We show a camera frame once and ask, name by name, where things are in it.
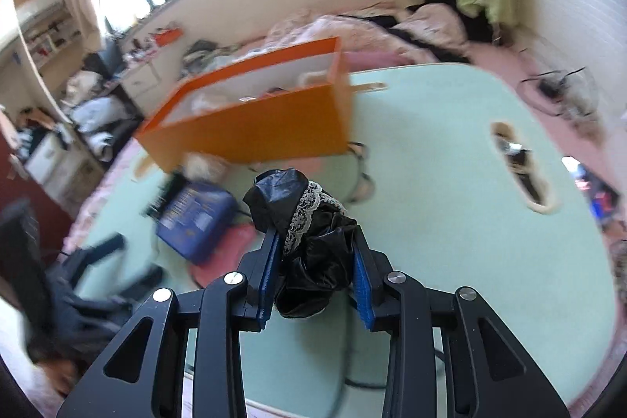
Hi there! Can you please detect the small orange box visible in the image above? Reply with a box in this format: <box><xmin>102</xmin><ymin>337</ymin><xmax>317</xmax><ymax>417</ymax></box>
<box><xmin>153</xmin><ymin>29</ymin><xmax>183</xmax><ymax>47</ymax></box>

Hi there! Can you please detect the white clothes heap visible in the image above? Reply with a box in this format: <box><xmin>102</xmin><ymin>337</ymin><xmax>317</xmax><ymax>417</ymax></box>
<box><xmin>63</xmin><ymin>70</ymin><xmax>143</xmax><ymax>159</ymax></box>

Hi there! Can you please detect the white cabinet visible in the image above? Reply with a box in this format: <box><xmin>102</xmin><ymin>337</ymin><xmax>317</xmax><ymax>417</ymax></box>
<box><xmin>24</xmin><ymin>134</ymin><xmax>99</xmax><ymax>203</ymax></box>

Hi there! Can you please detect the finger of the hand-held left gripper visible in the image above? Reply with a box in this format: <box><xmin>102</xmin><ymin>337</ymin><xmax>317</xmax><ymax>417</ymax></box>
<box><xmin>118</xmin><ymin>266</ymin><xmax>165</xmax><ymax>296</ymax></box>
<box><xmin>73</xmin><ymin>234</ymin><xmax>125</xmax><ymax>262</ymax></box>

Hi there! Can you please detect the orange cardboard box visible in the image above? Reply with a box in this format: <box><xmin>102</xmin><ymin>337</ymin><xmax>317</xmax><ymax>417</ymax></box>
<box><xmin>134</xmin><ymin>36</ymin><xmax>353</xmax><ymax>174</ymax></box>

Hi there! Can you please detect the white nightstand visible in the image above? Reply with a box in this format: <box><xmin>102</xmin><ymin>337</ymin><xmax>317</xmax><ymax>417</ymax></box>
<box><xmin>120</xmin><ymin>56</ymin><xmax>165</xmax><ymax>105</ymax></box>

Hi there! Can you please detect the red object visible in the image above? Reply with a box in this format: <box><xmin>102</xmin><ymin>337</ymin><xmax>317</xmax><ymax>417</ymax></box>
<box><xmin>188</xmin><ymin>222</ymin><xmax>265</xmax><ymax>289</ymax></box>

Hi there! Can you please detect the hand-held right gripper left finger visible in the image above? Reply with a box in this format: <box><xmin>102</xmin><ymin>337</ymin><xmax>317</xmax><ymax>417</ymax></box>
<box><xmin>56</xmin><ymin>228</ymin><xmax>282</xmax><ymax>418</ymax></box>

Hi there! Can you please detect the pink quilt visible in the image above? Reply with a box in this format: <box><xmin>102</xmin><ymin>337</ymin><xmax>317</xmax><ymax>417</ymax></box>
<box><xmin>240</xmin><ymin>4</ymin><xmax>471</xmax><ymax>61</ymax></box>

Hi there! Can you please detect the light green desktop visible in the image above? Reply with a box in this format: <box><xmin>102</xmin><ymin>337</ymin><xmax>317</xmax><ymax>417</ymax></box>
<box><xmin>59</xmin><ymin>62</ymin><xmax>619</xmax><ymax>418</ymax></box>

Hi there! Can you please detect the white fluffy object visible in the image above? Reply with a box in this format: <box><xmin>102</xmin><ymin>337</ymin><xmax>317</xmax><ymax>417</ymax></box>
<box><xmin>191</xmin><ymin>90</ymin><xmax>231</xmax><ymax>115</ymax></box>

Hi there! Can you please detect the tangle of black cables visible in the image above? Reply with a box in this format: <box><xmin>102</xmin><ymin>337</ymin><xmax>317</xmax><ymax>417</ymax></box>
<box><xmin>519</xmin><ymin>65</ymin><xmax>605</xmax><ymax>125</ymax></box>

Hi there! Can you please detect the white wall shelf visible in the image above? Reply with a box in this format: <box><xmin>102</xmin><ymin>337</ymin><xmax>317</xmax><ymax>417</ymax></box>
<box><xmin>14</xmin><ymin>0</ymin><xmax>84</xmax><ymax>71</ymax></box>

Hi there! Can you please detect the pink bed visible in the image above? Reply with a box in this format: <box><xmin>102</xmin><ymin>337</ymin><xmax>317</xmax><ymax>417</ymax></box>
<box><xmin>61</xmin><ymin>38</ymin><xmax>627</xmax><ymax>414</ymax></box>

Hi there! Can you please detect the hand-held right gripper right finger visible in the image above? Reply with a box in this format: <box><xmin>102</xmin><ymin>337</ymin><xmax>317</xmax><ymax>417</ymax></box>
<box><xmin>352</xmin><ymin>226</ymin><xmax>571</xmax><ymax>418</ymax></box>

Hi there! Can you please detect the black lace-trimmed cloth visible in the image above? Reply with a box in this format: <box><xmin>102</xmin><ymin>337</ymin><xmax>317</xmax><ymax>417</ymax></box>
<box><xmin>242</xmin><ymin>167</ymin><xmax>361</xmax><ymax>320</ymax></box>

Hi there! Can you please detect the black garment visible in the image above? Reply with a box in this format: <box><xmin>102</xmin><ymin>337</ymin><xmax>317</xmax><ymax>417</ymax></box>
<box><xmin>362</xmin><ymin>14</ymin><xmax>471</xmax><ymax>61</ymax></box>

